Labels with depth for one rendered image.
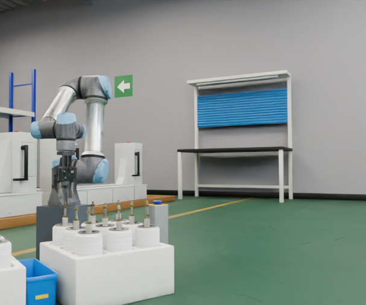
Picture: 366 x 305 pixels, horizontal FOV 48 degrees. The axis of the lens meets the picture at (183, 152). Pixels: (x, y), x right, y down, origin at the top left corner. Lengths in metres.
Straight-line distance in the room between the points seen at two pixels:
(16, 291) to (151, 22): 6.83
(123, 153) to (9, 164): 1.86
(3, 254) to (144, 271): 0.49
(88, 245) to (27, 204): 2.41
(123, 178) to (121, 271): 3.81
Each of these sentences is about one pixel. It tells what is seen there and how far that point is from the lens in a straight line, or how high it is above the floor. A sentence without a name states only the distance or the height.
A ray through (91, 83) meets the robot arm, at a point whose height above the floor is 0.89.
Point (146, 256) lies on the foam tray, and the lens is 1.56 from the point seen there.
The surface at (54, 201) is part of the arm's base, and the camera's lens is 2.02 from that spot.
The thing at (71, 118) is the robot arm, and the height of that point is 0.67.
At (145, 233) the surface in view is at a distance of 1.58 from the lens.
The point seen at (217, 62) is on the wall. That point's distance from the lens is 7.07.
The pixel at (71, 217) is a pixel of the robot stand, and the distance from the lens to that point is 1.99.
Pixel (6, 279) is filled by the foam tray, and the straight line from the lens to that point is 1.37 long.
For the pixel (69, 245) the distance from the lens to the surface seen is 1.60.
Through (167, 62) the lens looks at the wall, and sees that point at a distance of 7.48.
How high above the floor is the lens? 0.48
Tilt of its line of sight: 2 degrees up
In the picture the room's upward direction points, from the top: straight up
